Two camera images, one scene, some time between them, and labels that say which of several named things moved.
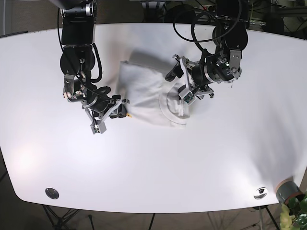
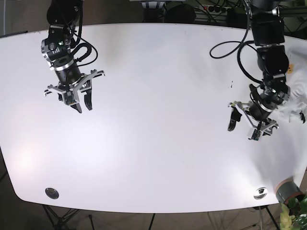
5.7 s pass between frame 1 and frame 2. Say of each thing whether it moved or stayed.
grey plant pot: stayed
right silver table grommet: stayed
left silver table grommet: stayed
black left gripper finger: moved
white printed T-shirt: moved
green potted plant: stayed
